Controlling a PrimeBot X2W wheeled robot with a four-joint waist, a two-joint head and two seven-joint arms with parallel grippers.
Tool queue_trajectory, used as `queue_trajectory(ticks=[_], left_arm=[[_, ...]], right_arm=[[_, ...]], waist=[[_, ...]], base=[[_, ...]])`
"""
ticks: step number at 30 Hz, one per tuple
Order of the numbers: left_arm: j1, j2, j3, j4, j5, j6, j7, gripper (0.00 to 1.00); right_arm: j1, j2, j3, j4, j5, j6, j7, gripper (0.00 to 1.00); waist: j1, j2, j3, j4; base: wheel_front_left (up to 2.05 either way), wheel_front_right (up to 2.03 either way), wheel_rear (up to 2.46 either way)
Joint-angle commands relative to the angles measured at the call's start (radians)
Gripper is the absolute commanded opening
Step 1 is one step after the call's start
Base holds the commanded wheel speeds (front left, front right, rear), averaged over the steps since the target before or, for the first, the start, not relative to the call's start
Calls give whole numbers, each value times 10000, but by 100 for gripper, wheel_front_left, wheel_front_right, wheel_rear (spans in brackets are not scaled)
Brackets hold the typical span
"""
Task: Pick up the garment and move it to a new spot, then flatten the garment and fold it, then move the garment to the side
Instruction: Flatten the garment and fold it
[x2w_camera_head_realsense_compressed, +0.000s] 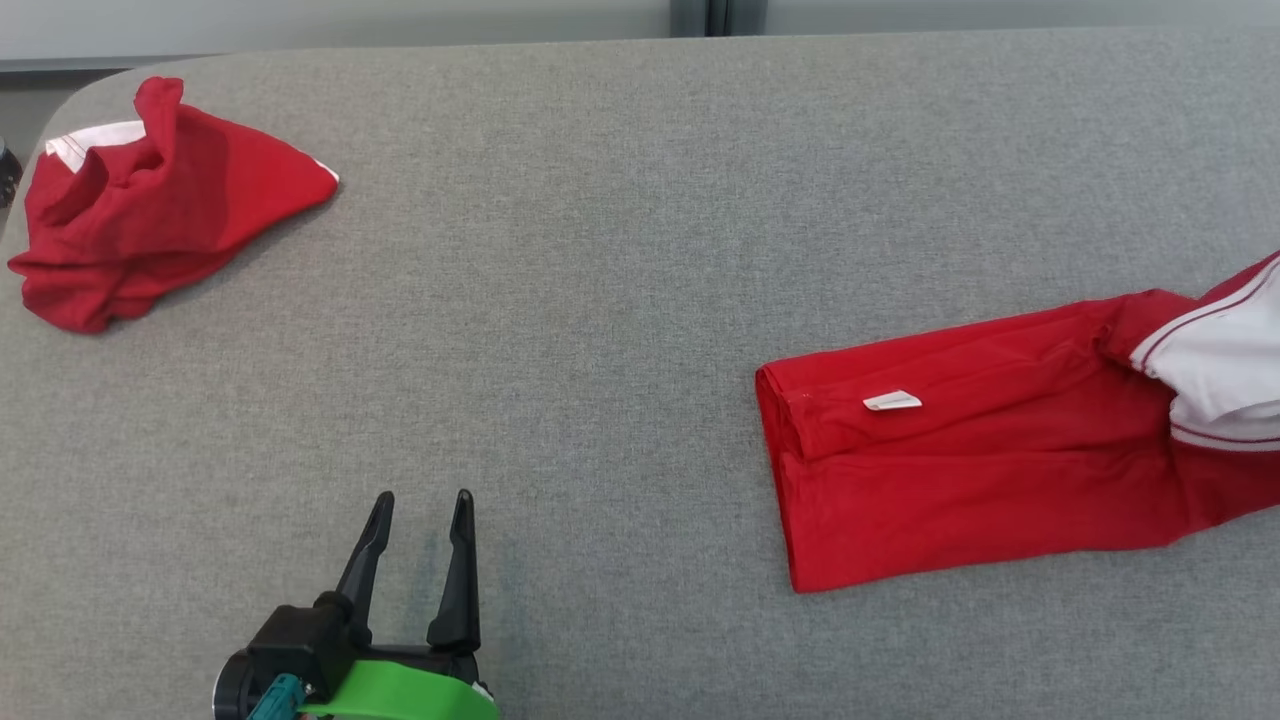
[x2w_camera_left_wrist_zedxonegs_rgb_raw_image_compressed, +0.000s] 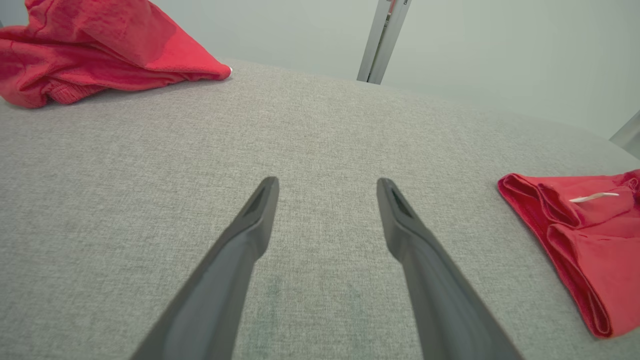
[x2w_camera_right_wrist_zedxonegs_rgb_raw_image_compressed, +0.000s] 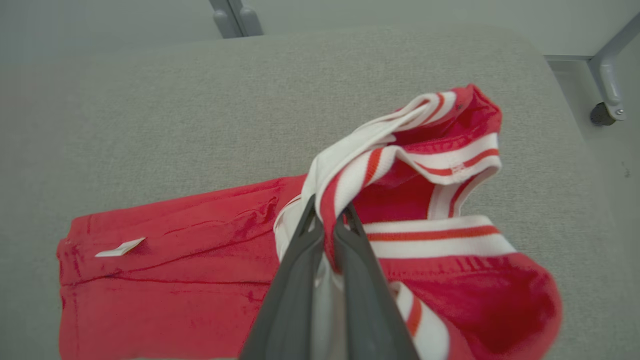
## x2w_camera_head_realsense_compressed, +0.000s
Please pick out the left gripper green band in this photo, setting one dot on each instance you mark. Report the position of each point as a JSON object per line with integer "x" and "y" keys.
{"x": 410, "y": 695}

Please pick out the plain red garment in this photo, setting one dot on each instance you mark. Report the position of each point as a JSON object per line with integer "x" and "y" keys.
{"x": 150, "y": 220}

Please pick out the red garment with white stripes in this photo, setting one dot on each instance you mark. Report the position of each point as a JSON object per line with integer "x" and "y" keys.
{"x": 950, "y": 480}

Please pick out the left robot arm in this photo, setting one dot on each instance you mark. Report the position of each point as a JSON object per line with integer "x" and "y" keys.
{"x": 230, "y": 690}

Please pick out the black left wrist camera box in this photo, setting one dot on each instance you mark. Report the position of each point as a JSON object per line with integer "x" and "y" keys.
{"x": 295, "y": 640}

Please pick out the black metal bracket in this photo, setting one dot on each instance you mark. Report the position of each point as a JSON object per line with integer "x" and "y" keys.
{"x": 8, "y": 175}

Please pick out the grey wall skirting strip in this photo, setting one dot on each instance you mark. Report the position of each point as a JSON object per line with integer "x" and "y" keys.
{"x": 100, "y": 63}

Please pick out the grey partition post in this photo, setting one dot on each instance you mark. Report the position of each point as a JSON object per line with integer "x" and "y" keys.
{"x": 740, "y": 15}
{"x": 688, "y": 15}

